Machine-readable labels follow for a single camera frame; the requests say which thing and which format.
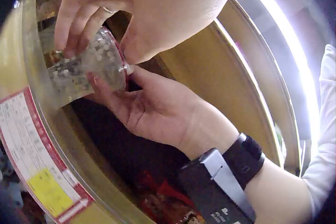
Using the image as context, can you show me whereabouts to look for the person's right hand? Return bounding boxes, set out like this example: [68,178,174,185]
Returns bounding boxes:
[86,66,239,159]

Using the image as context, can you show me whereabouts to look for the person's left hand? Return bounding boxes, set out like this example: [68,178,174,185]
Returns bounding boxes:
[56,0,253,65]

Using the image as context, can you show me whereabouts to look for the person's left fingers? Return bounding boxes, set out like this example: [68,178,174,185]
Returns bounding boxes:
[56,0,117,57]

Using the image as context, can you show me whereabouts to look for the person's right fingers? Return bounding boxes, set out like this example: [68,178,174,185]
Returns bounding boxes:
[86,74,129,107]

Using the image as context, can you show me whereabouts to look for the person's right thumb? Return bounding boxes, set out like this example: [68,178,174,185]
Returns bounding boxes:
[131,66,181,93]

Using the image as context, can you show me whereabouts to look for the person's left thumb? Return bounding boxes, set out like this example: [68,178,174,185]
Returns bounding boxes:
[122,15,181,65]

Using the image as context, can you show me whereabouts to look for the black wrist band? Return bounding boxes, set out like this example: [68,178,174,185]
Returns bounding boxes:
[175,133,266,224]

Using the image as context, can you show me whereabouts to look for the white light strip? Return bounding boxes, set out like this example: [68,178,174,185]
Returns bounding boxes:
[243,0,320,145]

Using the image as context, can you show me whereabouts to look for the person's body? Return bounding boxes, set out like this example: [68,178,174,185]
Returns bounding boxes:
[301,44,336,210]

